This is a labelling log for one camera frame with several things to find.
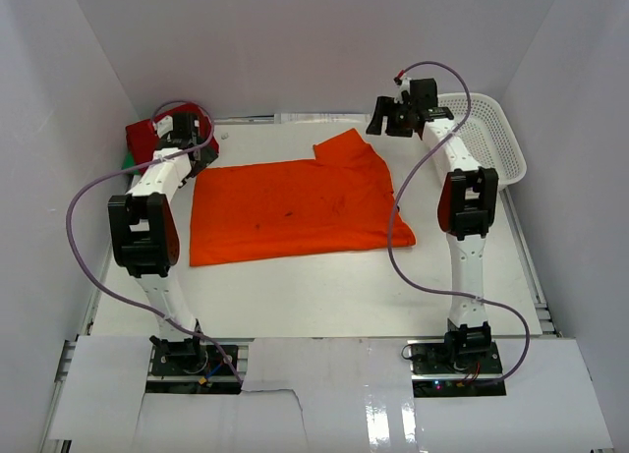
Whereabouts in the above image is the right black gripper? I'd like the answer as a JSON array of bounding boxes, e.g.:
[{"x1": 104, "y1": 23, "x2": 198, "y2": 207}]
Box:
[{"x1": 366, "y1": 97, "x2": 416, "y2": 139}]

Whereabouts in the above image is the orange t shirt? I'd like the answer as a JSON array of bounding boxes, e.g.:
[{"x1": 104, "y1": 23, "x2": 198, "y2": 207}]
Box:
[{"x1": 189, "y1": 129, "x2": 417, "y2": 267}]

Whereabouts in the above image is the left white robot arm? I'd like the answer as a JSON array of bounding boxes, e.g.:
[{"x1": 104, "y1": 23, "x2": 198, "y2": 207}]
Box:
[{"x1": 107, "y1": 111, "x2": 216, "y2": 373}]

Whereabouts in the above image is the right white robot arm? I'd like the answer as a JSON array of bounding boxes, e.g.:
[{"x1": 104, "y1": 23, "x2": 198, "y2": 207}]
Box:
[{"x1": 367, "y1": 76, "x2": 498, "y2": 373}]

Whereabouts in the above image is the red folded t shirt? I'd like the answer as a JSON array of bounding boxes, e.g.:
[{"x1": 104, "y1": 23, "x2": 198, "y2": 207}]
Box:
[{"x1": 126, "y1": 102, "x2": 212, "y2": 165}]

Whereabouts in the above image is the green folded t shirt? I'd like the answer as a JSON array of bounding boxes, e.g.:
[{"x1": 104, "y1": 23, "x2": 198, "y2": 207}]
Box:
[{"x1": 122, "y1": 151, "x2": 142, "y2": 175}]

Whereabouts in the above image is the paper strip at back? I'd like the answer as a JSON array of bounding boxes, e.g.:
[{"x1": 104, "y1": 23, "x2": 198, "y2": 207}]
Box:
[{"x1": 273, "y1": 113, "x2": 371, "y2": 124}]

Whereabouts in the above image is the white perforated plastic basket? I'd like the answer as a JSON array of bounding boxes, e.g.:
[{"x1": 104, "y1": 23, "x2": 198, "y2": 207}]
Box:
[{"x1": 423, "y1": 92, "x2": 527, "y2": 192}]

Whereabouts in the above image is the white paper sheet front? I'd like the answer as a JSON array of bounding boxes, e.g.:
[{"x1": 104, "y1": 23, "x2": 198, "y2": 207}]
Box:
[{"x1": 49, "y1": 336, "x2": 612, "y2": 452}]

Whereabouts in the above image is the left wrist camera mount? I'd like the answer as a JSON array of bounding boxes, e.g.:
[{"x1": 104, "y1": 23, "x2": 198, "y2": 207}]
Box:
[{"x1": 151, "y1": 115, "x2": 174, "y2": 138}]

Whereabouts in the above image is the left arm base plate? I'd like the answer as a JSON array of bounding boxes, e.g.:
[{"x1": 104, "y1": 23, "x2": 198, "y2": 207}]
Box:
[{"x1": 145, "y1": 336, "x2": 248, "y2": 395}]

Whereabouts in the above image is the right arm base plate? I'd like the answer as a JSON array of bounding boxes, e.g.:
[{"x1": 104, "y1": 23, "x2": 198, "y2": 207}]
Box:
[{"x1": 401, "y1": 323, "x2": 506, "y2": 399}]

